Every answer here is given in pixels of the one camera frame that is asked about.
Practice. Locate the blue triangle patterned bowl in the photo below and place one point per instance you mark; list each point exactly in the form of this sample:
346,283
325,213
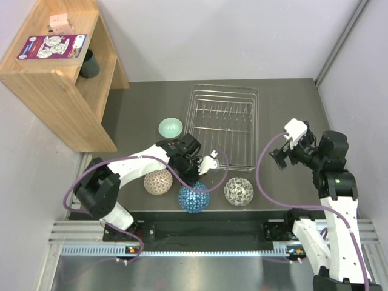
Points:
193,202

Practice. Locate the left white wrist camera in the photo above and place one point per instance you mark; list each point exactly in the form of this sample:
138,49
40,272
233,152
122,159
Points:
209,162

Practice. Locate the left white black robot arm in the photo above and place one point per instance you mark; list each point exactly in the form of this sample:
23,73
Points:
98,190

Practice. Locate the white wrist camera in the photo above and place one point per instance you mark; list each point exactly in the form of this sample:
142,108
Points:
295,130
209,162

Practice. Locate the beige lattice patterned bowl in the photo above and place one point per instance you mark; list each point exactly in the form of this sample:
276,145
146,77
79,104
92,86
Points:
158,182

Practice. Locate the metal wire dish rack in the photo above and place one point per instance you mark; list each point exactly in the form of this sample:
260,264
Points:
225,118

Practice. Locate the wooden shelf unit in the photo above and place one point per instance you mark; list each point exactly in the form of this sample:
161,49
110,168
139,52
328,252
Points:
70,105

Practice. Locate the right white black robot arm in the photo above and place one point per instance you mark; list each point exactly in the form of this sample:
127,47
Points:
337,261

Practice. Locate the dark grey cup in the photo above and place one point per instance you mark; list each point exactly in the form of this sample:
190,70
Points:
90,67

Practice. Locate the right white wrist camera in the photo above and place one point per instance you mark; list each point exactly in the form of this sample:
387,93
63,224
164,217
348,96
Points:
295,130

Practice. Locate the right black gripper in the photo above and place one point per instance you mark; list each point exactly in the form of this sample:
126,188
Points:
308,138

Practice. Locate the aluminium rail frame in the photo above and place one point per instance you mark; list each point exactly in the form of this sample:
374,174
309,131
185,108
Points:
84,254

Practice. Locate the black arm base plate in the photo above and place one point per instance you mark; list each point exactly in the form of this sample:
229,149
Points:
251,230

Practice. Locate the purple book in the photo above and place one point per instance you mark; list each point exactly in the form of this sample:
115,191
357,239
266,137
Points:
54,50

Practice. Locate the mint green bowl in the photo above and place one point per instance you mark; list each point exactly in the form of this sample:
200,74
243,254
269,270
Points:
170,128

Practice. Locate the black white paisley bowl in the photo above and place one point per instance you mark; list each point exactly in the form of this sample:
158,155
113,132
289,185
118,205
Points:
238,191

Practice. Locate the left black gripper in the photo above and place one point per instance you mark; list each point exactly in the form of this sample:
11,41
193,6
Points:
193,177

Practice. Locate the pink power adapter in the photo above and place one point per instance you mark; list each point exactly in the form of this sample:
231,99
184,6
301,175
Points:
59,25

